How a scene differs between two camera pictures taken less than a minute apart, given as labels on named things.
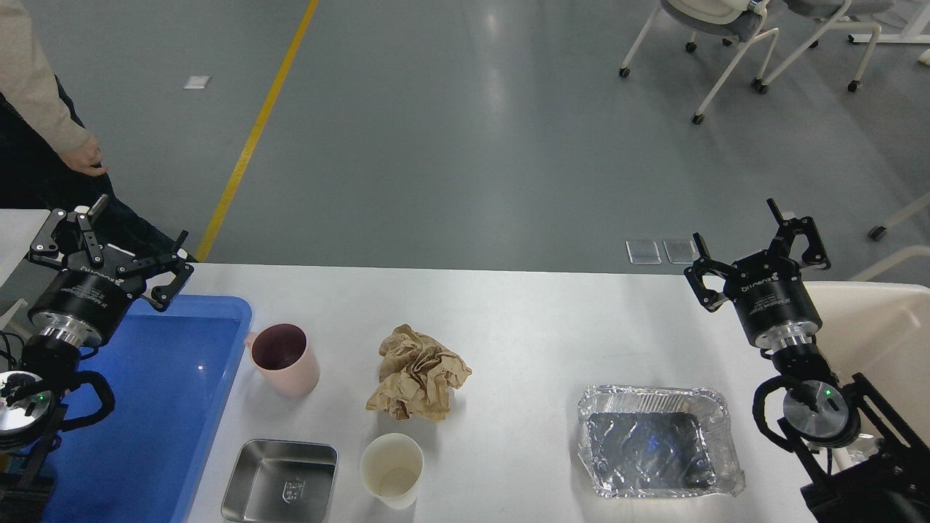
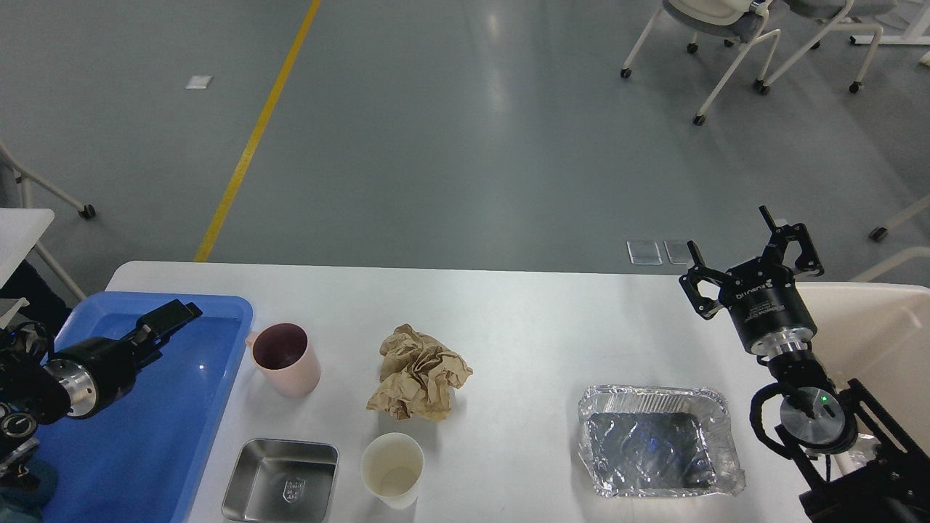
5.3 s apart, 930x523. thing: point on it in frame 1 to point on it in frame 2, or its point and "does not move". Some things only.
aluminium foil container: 657,442 does not move
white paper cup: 391,467 does not move
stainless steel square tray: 280,481 does not move
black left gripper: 86,307 to 93,373
